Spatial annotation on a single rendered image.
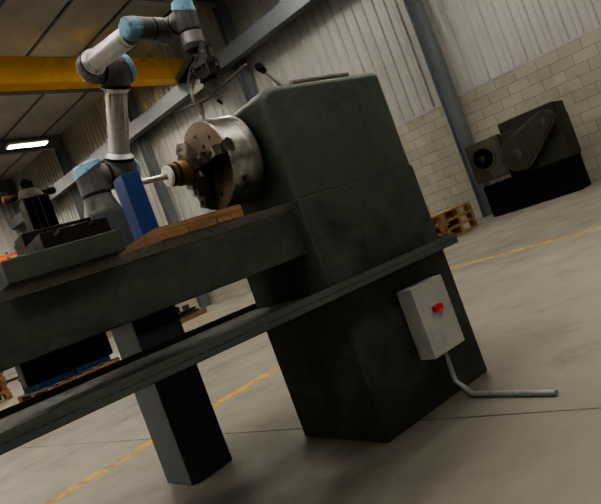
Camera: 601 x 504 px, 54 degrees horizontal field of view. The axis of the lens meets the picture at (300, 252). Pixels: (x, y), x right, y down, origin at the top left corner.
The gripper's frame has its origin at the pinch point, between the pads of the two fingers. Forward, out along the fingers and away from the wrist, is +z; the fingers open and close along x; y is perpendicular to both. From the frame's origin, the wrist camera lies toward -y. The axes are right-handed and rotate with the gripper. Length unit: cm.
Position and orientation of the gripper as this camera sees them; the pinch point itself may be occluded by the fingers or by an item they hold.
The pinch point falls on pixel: (207, 106)
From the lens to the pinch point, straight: 208.5
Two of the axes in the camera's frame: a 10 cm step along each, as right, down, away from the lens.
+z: 2.8, 9.5, 0.9
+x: 4.9, -2.3, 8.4
